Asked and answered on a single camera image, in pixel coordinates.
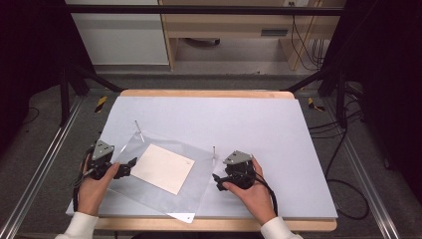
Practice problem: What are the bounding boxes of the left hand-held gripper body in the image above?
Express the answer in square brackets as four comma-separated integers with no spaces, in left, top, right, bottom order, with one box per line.
[87,138,117,182]

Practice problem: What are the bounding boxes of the right hand-held gripper cable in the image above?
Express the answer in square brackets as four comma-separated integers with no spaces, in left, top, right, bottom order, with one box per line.
[253,170,280,217]

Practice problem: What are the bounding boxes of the wooden table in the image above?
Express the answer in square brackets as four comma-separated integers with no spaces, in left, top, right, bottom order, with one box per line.
[94,88,338,233]

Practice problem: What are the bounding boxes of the thin black floor cable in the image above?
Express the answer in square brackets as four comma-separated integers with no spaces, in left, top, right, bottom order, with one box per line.
[22,106,41,126]

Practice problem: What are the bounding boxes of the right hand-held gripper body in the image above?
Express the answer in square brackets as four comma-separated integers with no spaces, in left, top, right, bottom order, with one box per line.
[222,149,257,191]

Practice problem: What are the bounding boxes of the white cabinet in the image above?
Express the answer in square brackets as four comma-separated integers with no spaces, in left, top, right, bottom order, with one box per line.
[65,0,170,67]

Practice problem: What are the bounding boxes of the beige card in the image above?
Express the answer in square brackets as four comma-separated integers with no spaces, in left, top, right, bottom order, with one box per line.
[129,142,196,196]

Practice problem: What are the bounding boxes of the light wooden desk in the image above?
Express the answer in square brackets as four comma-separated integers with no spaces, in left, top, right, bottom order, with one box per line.
[158,0,346,72]

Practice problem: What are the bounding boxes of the white table mat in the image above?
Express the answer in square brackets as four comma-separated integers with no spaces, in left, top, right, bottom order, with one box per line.
[65,96,339,220]

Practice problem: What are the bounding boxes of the black horizontal frame bar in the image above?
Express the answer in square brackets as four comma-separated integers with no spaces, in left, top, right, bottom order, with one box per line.
[65,4,346,17]

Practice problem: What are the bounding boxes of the aluminium floor rail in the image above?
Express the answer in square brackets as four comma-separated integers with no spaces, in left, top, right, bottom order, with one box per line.
[0,95,85,239]
[322,97,402,239]

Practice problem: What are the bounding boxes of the person's left hand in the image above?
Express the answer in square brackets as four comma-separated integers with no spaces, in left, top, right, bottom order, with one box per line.
[77,154,120,217]

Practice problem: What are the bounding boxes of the clear plastic sheet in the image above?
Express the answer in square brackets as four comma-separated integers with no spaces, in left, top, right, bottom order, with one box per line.
[108,130,221,224]

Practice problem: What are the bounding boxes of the dark curtain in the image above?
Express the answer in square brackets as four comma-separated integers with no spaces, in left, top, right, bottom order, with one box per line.
[0,0,98,157]
[326,0,422,203]

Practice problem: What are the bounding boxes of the black metal stand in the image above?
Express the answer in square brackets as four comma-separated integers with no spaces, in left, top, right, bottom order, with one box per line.
[284,64,348,129]
[59,61,124,127]

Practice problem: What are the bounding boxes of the hanging black cables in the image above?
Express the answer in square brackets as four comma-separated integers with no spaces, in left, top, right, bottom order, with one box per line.
[289,1,327,72]

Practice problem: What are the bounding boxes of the person's right hand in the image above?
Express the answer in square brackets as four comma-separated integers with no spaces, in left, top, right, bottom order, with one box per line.
[222,157,279,227]

